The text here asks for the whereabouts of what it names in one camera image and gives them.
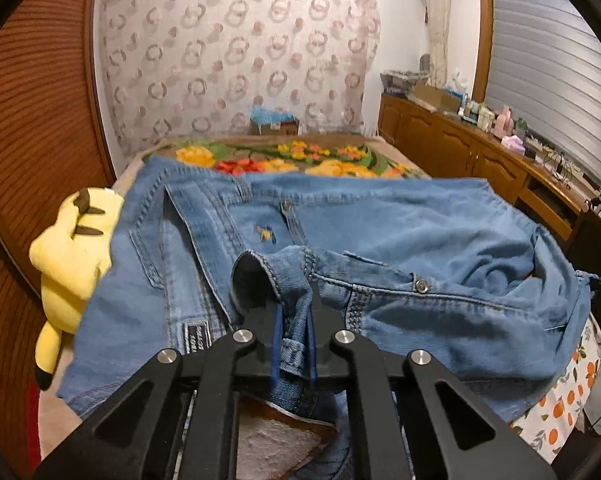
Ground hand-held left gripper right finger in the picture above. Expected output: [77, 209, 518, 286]
[305, 285, 557, 480]

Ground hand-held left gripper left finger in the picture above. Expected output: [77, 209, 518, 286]
[33, 306, 284, 480]

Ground blue denim pants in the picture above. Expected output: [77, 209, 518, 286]
[58, 156, 595, 480]

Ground orange fruit print bed sheet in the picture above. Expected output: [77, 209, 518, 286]
[508, 316, 601, 463]

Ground floral blanket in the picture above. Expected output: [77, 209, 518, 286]
[113, 136, 431, 196]

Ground wooden sideboard cabinet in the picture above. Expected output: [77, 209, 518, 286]
[378, 91, 601, 263]

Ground small cardboard box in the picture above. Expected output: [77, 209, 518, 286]
[250, 114, 301, 137]

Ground yellow plush toy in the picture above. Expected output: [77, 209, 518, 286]
[29, 187, 126, 391]

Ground light blue cloth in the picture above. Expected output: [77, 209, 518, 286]
[250, 106, 297, 125]

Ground grey window shutter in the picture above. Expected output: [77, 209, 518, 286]
[483, 0, 601, 196]

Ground open cardboard box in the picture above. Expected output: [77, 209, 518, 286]
[413, 82, 464, 114]

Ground white hanging curtain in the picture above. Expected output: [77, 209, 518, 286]
[427, 0, 457, 86]

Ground wooden louvered wardrobe door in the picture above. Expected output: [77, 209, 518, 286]
[0, 0, 117, 461]

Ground ring patterned curtain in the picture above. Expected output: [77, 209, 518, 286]
[95, 0, 384, 158]

